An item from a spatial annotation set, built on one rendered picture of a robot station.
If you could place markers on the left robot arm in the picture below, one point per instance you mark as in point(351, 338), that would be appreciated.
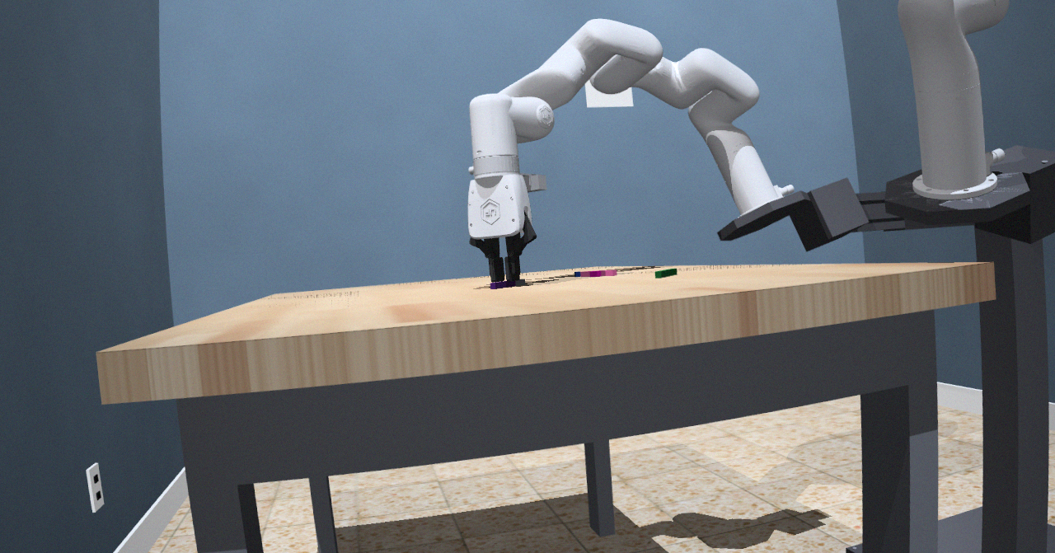
point(948, 95)

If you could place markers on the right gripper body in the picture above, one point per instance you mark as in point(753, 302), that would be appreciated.
point(496, 205)

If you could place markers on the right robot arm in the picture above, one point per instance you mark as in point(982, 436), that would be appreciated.
point(500, 121)

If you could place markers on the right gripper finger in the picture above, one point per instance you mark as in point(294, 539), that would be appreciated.
point(490, 247)
point(515, 245)

